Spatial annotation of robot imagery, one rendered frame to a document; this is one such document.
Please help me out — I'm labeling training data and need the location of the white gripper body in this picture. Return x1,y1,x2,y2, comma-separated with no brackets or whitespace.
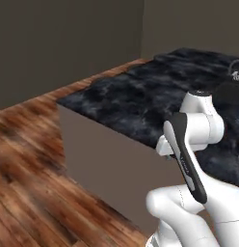
155,134,173,158

